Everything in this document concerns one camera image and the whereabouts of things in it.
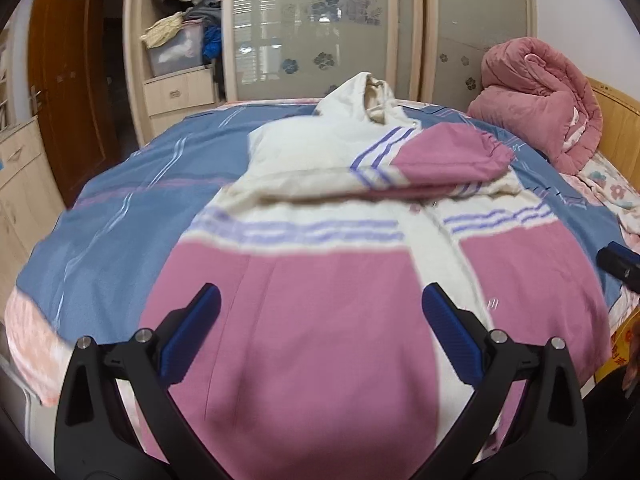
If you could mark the white floral blanket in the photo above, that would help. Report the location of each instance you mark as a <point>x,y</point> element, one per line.
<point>610,190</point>

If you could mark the beige crumpled cloth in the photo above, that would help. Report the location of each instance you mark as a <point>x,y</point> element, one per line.
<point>162,30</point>

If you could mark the grey folded clothes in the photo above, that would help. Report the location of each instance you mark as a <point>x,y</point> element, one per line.
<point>200,15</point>

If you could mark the rolled pink quilt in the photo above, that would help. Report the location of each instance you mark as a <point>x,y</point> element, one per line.
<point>525,95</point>

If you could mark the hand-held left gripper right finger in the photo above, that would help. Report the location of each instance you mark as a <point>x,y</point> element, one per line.
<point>450,335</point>

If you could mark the wooden headboard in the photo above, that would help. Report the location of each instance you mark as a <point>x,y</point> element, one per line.
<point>620,120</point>

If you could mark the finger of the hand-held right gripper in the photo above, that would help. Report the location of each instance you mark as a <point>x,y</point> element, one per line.
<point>620,265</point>

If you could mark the light wooden cabinet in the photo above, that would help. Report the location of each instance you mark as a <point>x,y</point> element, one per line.
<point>20,200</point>

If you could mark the light wooden wardrobe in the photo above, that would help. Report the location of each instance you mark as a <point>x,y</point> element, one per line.
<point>132,35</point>

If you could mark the frosted floral sliding wardrobe door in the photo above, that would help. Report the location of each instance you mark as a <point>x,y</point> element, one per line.
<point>475,35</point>
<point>300,60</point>

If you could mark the pink and white hooded jacket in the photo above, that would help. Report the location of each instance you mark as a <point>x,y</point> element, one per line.
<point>310,310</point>

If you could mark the yellow and red bag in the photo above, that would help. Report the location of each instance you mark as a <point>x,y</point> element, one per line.
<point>622,355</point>

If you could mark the brown wooden door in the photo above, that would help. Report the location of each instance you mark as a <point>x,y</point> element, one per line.
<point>65,85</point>

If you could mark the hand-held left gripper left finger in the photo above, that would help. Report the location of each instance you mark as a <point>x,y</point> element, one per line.
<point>192,335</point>

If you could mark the blue striped blanket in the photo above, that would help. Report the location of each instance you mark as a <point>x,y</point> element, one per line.
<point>125,240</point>

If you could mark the blue garment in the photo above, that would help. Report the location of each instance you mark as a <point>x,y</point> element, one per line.
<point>211,42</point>

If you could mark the clear plastic storage box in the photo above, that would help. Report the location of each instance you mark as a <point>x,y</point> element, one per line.
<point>172,57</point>

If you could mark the wardrobe drawer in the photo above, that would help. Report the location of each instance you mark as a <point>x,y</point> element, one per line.
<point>175,92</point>
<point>180,122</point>

